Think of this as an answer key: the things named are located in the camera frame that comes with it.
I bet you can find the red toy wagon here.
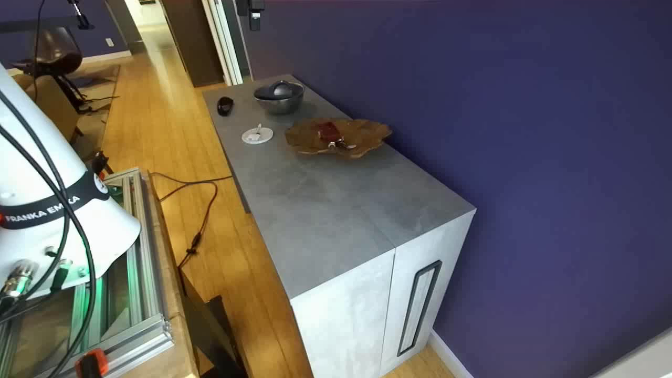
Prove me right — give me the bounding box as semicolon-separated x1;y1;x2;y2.
311;120;350;151

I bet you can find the grey metal bowl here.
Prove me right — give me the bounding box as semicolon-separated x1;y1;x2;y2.
253;79;307;117

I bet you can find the grey concrete-look cabinet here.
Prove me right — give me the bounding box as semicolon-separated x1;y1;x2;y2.
201;72;480;378

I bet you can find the white round disc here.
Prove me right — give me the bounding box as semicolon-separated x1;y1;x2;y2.
240;123;276;148

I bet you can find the black mounted device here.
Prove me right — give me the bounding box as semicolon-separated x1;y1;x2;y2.
235;0;266;33

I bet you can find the aluminium profile robot stand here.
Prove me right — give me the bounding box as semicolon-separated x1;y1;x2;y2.
0;166;177;378

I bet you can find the brown wooden furniture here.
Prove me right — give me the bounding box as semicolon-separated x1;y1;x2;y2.
11;69;85;144

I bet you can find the black stand with clamp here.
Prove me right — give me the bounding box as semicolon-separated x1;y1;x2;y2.
0;0;96;33

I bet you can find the dark swivel chair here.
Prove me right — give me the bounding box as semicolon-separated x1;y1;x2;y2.
13;25;96;115

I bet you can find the white ledge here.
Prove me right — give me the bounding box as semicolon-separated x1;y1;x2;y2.
593;324;672;378

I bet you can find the thin black floor cable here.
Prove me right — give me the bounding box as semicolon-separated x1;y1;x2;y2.
149;171;238;274

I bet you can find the black rectangular door handle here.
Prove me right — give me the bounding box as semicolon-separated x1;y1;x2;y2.
395;259;445;360

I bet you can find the white door frame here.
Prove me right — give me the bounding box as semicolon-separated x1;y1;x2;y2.
199;0;253;88

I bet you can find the orange clamp handle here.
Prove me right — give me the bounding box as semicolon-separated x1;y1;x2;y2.
74;347;114;378

